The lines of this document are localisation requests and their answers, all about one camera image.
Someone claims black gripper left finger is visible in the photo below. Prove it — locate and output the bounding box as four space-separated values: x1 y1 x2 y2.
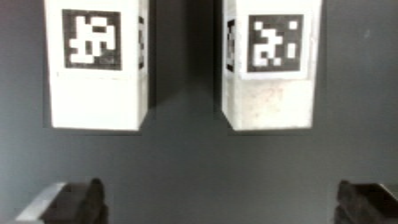
15 178 109 224

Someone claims white table leg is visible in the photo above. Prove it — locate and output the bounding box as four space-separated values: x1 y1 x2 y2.
223 0 324 131
45 0 150 131

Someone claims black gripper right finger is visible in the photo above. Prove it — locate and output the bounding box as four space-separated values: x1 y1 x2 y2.
334 180 398 224

